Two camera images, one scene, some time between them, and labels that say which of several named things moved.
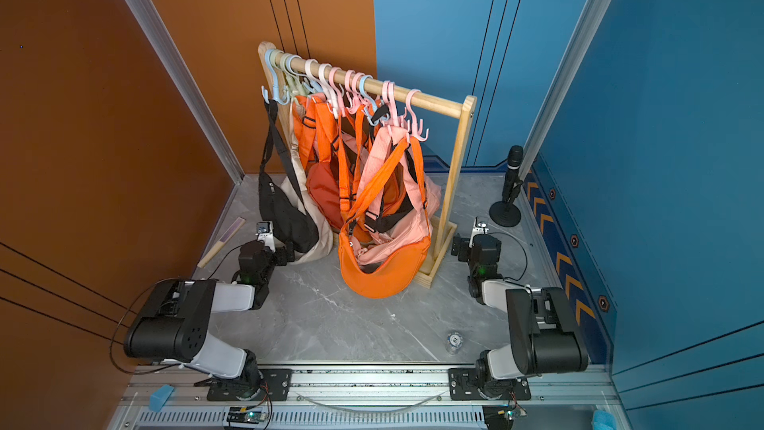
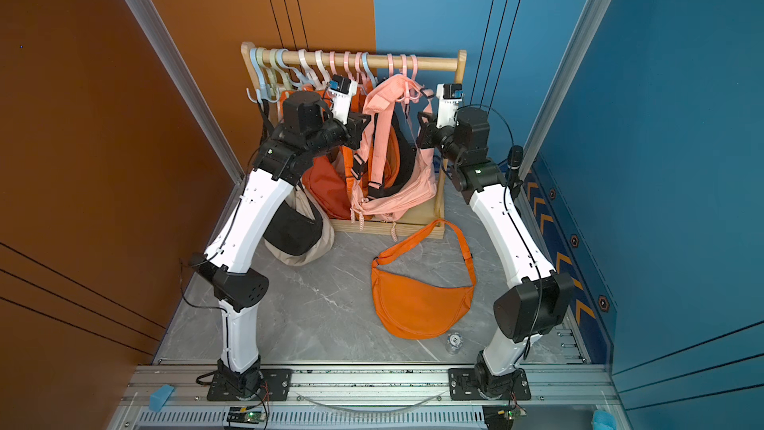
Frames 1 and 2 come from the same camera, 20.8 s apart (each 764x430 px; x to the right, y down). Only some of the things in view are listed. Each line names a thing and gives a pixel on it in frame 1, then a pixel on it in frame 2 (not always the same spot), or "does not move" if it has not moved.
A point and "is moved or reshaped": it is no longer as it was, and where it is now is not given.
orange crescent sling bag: x=371 y=278 → x=416 y=308
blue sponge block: x=159 y=397 does not move
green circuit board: x=240 y=414 does not move
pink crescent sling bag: x=400 y=198 is moved or reshaped
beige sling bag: x=298 y=180 does not move
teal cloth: x=603 y=420 does not move
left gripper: x=281 y=254 → x=354 y=127
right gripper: x=464 y=244 → x=431 y=130
